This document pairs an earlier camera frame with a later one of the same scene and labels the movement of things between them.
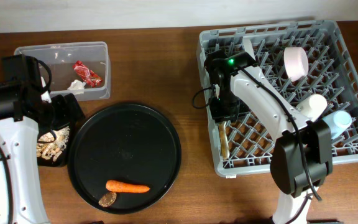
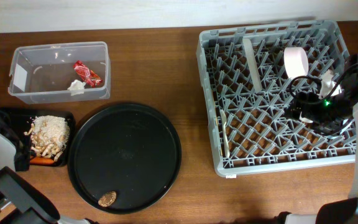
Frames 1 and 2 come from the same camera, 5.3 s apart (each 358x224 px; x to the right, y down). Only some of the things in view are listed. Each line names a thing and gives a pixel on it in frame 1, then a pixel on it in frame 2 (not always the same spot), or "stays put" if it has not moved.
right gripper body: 227,105 to 327,117
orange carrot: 119,186 to 40,160
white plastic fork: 225,128 stays put
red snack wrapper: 86,74 stays put
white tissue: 77,87 stays put
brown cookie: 107,199 stays put
